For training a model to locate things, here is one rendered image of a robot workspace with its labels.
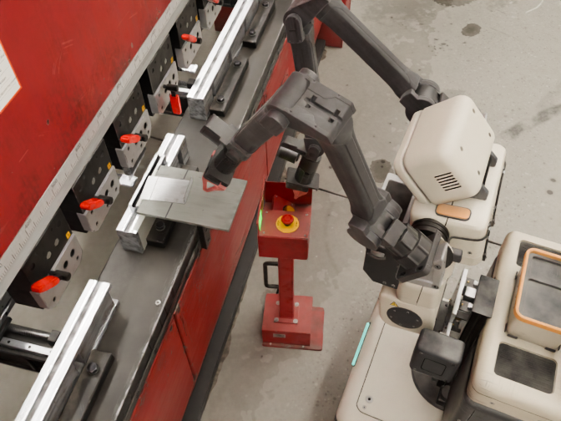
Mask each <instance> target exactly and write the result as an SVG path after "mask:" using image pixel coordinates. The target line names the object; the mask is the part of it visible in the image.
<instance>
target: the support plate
mask: <svg viewBox="0 0 561 421"><path fill-rule="evenodd" d="M186 171H187V170H184V169H180V168H175V167H169V166H165V165H161V166H160V167H159V170H158V172H157V174H156V176H155V177H163V178H170V179H178V180H180V179H185V180H190V178H191V176H192V179H193V183H192V186H191V188H190V192H189V195H188V198H187V200H186V202H185V204H179V203H173V205H172V206H171V208H170V210H169V213H168V215H167V217H166V218H165V216H166V214H167V212H168V209H169V207H170V205H171V203H172V202H164V201H156V200H150V199H149V200H142V202H141V204H140V206H139V208H138V210H137V214H138V215H143V216H151V217H155V218H160V219H164V220H168V221H176V222H181V223H185V224H190V225H194V226H202V227H206V228H210V229H215V230H220V231H228V232H229V231H230V228H231V226H232V223H233V220H234V218H235V215H236V212H237V210H238V208H239V205H240V202H241V199H242V196H243V194H244V192H245V188H246V186H247V184H248V180H240V179H235V178H232V180H231V182H230V184H229V185H228V187H226V189H225V190H214V191H210V192H206V191H204V190H203V181H202V176H203V174H204V173H202V172H198V171H193V170H189V171H188V173H187V175H186V176H185V178H184V175H185V173H186Z"/></svg>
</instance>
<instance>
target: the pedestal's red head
mask: <svg viewBox="0 0 561 421"><path fill-rule="evenodd" d="M264 183H265V187H266V190H265V208H264V210H263V213H262V216H261V225H260V229H259V217H260V209H261V201H262V196H263V195H264V193H263V190H264ZM294 196H295V195H294V192H293V190H292V189H289V188H286V183H285V182H274V181H266V182H265V175H264V176H263V182H262V188H261V193H260V204H259V210H258V216H257V221H256V225H257V229H258V235H257V238H258V249H259V256H262V257H274V258H285V259H298V260H307V259H308V251H309V240H310V229H311V201H312V189H310V188H309V190H308V192H307V194H305V195H302V196H300V197H298V198H297V199H294ZM285 205H290V206H291V207H293V209H294V210H295V211H286V210H283V207H284V206H285ZM285 214H290V215H292V216H294V217H296V218H297V220H298V221H299V226H298V228H297V229H296V230H295V231H293V232H291V233H285V232H282V231H279V230H278V229H277V227H276V221H277V219H278V218H279V217H280V216H283V215H285Z"/></svg>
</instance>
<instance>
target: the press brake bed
mask: <svg viewBox="0 0 561 421"><path fill-rule="evenodd" d="M313 24H314V29H315V37H314V39H315V47H316V59H317V65H318V66H319V63H320V61H321V56H322V54H323V51H324V48H325V45H326V40H323V39H317V36H318V33H319V32H320V29H321V24H322V22H321V21H319V20H318V19H317V18H316V17H314V23H313ZM287 67H288V78H289V76H290V75H291V73H292V72H294V71H296V70H295V65H294V59H293V54H292V50H291V44H290V43H288V42H287V38H286V31H285V32H284V34H283V36H282V39H281V41H280V44H279V46H278V49H277V50H276V53H275V56H274V58H273V60H272V63H271V65H270V68H269V70H268V73H267V75H266V76H265V80H264V83H263V84H262V86H261V89H260V92H259V94H258V96H257V99H256V101H255V104H254V106H253V109H252V110H251V113H250V116H249V118H248V120H249V119H250V118H251V117H252V116H253V115H254V114H255V113H256V112H257V111H258V110H259V109H260V108H261V107H262V106H263V105H264V104H265V102H266V101H267V100H268V99H269V98H270V97H271V96H272V95H273V94H274V93H275V92H276V90H277V89H278V88H279V87H280V86H281V82H282V79H283V78H284V75H285V73H286V70H287ZM287 135H288V136H290V137H293V138H295V136H296V131H295V130H293V129H290V128H286V129H285V130H284V131H283V132H282V133H280V134H279V135H277V136H276V137H275V136H273V137H272V138H270V139H269V140H267V141H266V142H265V143H264V144H263V145H261V146H260V147H259V148H258V150H257V151H256V152H255V153H254V154H252V155H251V157H250V158H249V159H248V160H247V161H242V162H241V163H240V164H239V165H238V166H237V168H236V169H235V173H234V175H233V178H235V179H240V180H248V184H247V186H246V188H245V192H244V194H243V196H242V199H241V202H240V205H239V208H238V210H237V212H236V215H235V218H234V220H233V223H232V226H231V228H230V231H229V232H228V231H220V230H215V229H210V236H211V241H210V244H209V246H208V249H207V250H206V249H204V248H201V244H200V238H199V239H198V240H197V242H196V245H195V248H194V250H193V252H192V255H191V257H190V260H189V262H188V265H187V267H186V269H185V271H184V275H183V276H182V279H181V281H180V283H179V286H178V289H177V291H176V293H175V295H174V299H173V301H172V302H171V305H170V307H169V310H168V312H167V315H166V317H165V320H164V322H163V325H162V327H161V329H160V331H159V335H158V336H157V339H156V341H155V343H154V346H153V349H152V351H151V353H150V355H149V359H148V361H147V363H146V365H145V367H144V371H143V372H142V375H141V377H140V379H139V382H138V385H137V387H136V389H135V391H134V395H133V397H132V398H131V401H130V403H129V406H128V408H127V411H126V413H125V415H124V418H123V421H200V420H201V417H202V414H203V412H204V409H205V405H206V402H207V399H208V397H209V394H210V390H211V387H212V384H213V382H214V379H215V374H216V371H217V368H218V366H219V364H220V360H221V357H222V354H223V351H224V349H225V344H226V342H227V339H228V336H229V334H230V329H231V326H232V323H233V321H234V319H235V314H236V312H237V309H238V306H239V304H240V299H241V297H242V294H243V291H244V289H245V284H246V282H247V279H248V276H249V274H250V269H251V267H252V264H253V261H254V259H255V254H256V252H257V249H258V238H257V235H258V229H257V225H256V221H257V216H258V210H259V204H260V193H261V188H262V182H263V176H264V175H265V181H274V182H280V181H281V176H282V174H283V171H284V168H285V166H286V161H287V160H283V159H282V158H279V157H277V153H278V151H279V148H280V147H281V143H282V141H283V139H284V138H285V136H287Z"/></svg>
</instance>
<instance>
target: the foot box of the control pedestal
mask: <svg viewBox="0 0 561 421"><path fill-rule="evenodd" d="M276 301H279V294H275V293H266V297H265V310H264V316H263V323H262V339H263V341H262V346H263V347H283V348H293V349H304V350H314V351H321V350H322V344H323V328H324V312H325V309H324V307H313V306H312V302H313V297H308V296H297V295H294V302H299V303H300V307H299V317H298V324H290V323H279V322H274V316H275V302H276Z"/></svg>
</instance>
